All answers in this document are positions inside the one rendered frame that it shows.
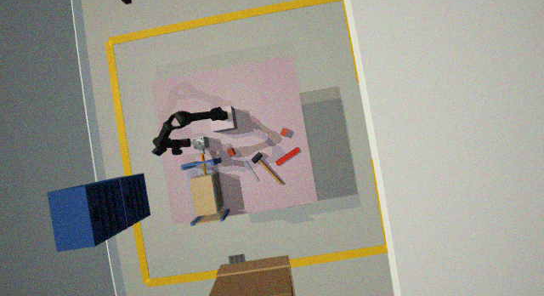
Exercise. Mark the red flat bar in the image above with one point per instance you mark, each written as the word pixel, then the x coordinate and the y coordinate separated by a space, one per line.
pixel 287 156

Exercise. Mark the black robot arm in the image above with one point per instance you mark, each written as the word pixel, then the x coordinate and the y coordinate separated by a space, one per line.
pixel 162 142

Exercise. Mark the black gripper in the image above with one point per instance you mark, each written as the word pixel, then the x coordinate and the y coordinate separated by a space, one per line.
pixel 183 142

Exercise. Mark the wooden-handled mallet with black head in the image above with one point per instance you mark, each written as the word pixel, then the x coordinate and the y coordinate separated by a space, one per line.
pixel 257 158

